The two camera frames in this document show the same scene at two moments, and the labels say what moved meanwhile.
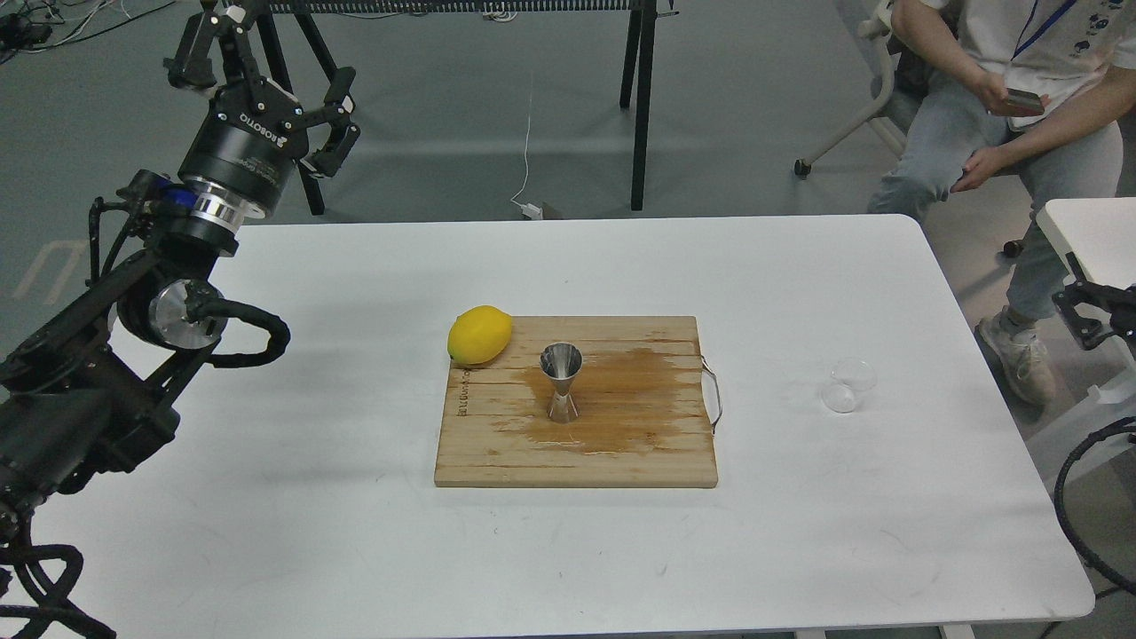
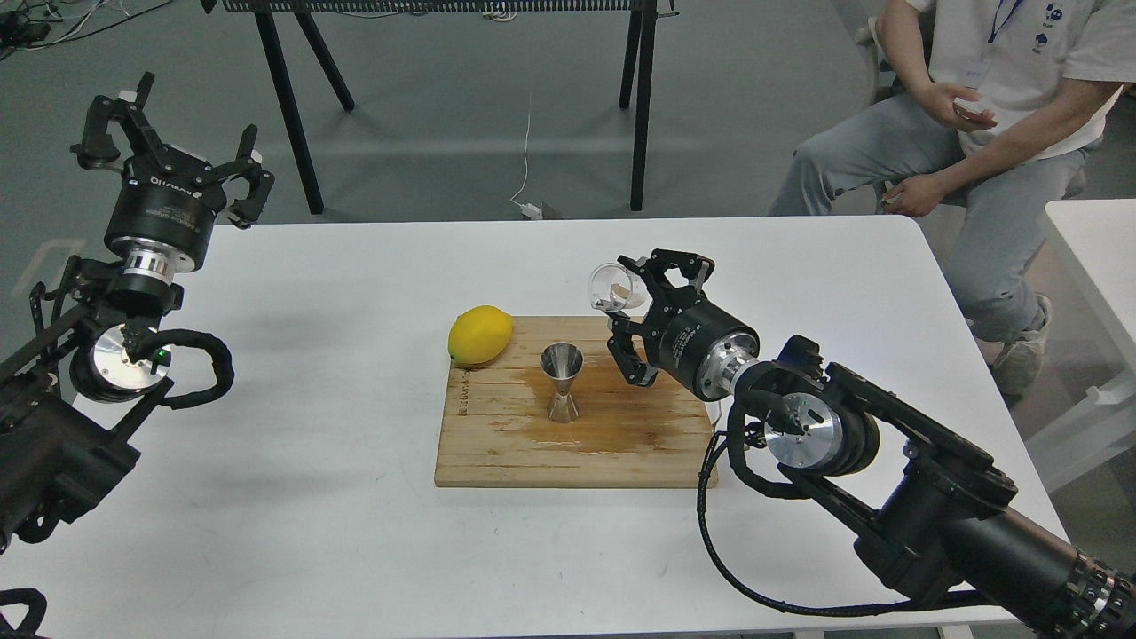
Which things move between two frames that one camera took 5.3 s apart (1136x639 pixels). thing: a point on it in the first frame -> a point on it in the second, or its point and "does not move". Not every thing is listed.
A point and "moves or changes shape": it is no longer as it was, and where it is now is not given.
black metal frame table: [637, 69] does not move
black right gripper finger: [1118, 302] -> [698, 343]
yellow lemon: [479, 335] does not move
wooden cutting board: [642, 418] does not move
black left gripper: [247, 149] -> [161, 223]
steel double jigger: [562, 361] does not move
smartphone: [1024, 103] -> [974, 111]
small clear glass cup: [848, 375] moves or changes shape
